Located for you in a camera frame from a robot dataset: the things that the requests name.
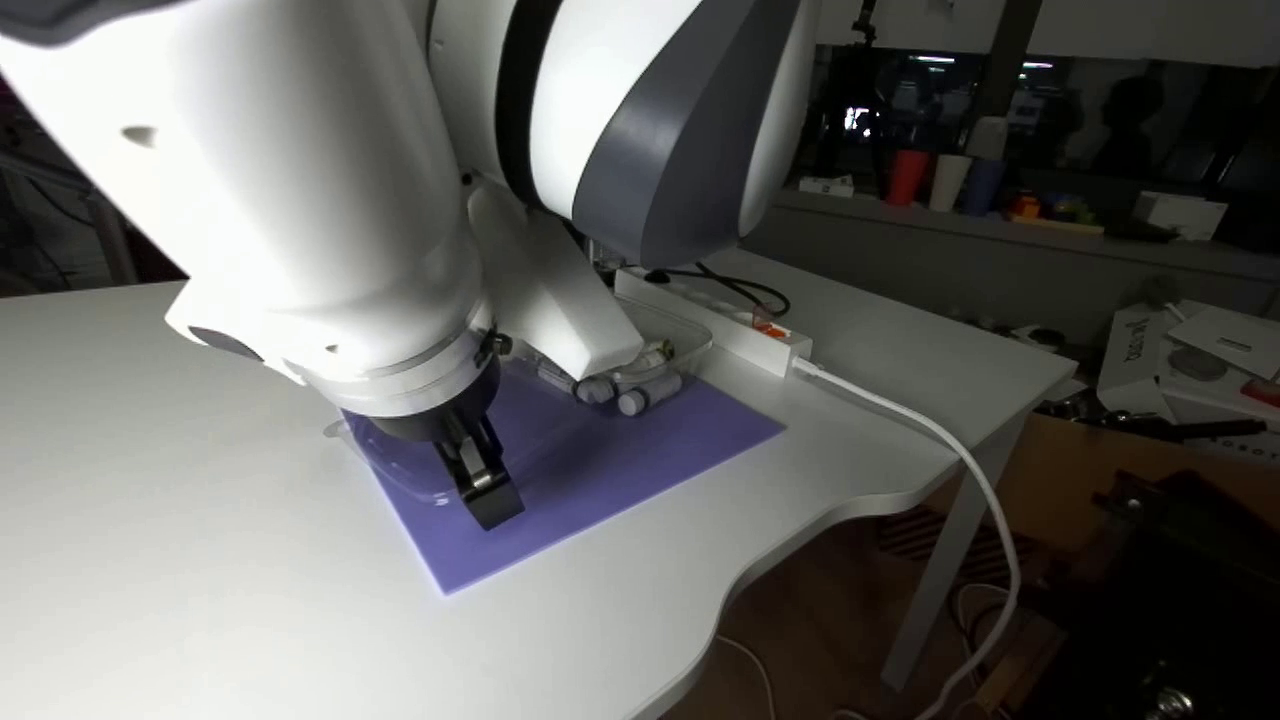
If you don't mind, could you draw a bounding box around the black floor equipment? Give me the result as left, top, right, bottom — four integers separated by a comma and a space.
1033, 463, 1280, 720

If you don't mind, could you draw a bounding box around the thick white power cable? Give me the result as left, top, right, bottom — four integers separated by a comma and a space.
791, 356, 1028, 720

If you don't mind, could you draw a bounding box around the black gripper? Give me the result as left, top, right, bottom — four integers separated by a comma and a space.
421, 397, 528, 531

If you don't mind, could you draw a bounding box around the purple rectangular mat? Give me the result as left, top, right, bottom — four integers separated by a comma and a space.
340, 356, 787, 600

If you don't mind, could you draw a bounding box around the thin white floor cable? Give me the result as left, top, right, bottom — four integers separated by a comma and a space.
712, 630, 791, 720

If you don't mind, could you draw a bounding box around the clear plastic lid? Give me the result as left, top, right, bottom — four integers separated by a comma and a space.
316, 397, 538, 520

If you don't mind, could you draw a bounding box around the black power cable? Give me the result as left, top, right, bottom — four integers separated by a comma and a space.
647, 255, 802, 325

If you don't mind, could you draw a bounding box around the small white box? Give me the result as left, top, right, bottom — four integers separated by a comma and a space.
1133, 189, 1231, 248

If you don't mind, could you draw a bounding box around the red cup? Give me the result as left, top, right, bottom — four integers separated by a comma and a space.
883, 147, 931, 213

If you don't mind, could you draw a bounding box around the white cup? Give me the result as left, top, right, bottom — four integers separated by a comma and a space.
930, 153, 974, 215

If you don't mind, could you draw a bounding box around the blue cup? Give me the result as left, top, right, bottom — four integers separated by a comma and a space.
961, 157, 1009, 220

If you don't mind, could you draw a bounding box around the metal table leg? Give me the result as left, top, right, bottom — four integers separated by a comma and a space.
877, 411, 1033, 697

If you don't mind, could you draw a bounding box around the white power strip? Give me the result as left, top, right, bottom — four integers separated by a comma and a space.
611, 267, 815, 385

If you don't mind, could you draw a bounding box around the white cardboard box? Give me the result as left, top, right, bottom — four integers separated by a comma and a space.
1092, 297, 1280, 430

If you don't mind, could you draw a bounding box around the grey low cabinet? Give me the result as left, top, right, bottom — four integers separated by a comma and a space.
696, 183, 1280, 353

